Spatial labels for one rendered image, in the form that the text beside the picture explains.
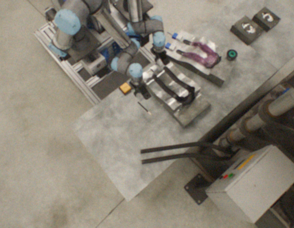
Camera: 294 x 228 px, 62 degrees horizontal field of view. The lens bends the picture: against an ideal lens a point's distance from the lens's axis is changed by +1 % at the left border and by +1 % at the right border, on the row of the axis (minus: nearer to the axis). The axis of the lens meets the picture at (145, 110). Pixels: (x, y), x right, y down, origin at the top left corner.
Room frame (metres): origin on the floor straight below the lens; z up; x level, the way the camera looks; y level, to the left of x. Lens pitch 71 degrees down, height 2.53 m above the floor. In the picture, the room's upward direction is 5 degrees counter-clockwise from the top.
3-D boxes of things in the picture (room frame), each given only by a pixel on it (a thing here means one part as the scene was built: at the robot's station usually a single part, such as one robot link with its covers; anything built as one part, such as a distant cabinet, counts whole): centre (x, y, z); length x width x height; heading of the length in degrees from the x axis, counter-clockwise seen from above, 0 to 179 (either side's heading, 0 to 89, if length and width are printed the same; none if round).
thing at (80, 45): (1.07, 0.43, 1.09); 0.15 x 0.15 x 0.10
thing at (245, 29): (1.20, -0.87, 0.84); 0.20 x 0.15 x 0.07; 36
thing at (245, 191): (0.02, -0.46, 0.74); 0.31 x 0.22 x 1.47; 126
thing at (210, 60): (0.98, -0.46, 0.90); 0.26 x 0.18 x 0.08; 53
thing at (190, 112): (0.71, -0.23, 0.87); 0.50 x 0.26 x 0.14; 36
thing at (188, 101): (0.73, -0.23, 0.92); 0.35 x 0.16 x 0.09; 36
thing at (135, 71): (0.68, 0.04, 1.25); 0.09 x 0.08 x 0.11; 59
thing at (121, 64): (0.74, 0.11, 1.25); 0.11 x 0.11 x 0.08; 59
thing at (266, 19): (1.29, -1.05, 0.83); 0.17 x 0.13 x 0.06; 36
